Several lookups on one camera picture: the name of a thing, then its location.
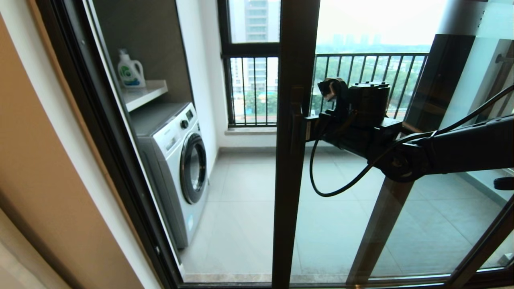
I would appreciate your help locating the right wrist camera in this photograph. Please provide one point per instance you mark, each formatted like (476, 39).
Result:
(331, 90)

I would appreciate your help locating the dark-framed glass sliding door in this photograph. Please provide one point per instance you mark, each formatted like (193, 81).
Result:
(297, 48)

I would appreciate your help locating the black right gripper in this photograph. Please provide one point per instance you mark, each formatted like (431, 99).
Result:
(367, 104)

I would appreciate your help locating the black metal balcony railing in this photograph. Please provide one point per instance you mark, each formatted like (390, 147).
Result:
(361, 55)

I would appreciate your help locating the white detergent bottle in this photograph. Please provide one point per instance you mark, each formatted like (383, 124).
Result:
(130, 74)

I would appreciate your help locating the stone window sill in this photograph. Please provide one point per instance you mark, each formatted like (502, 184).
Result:
(249, 131)

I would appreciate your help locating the black rounded object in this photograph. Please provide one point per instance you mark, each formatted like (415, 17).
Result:
(504, 183)

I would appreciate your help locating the dark casement window frame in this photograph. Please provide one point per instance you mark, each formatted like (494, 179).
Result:
(249, 49)

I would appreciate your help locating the white cabinet shelf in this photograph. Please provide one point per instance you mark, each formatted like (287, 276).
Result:
(144, 94)

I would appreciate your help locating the dark outer door frame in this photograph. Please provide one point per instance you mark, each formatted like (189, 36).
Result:
(106, 120)

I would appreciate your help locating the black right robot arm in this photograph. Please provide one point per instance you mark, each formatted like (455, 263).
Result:
(461, 148)

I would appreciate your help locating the white front-load washing machine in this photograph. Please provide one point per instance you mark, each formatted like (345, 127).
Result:
(172, 168)

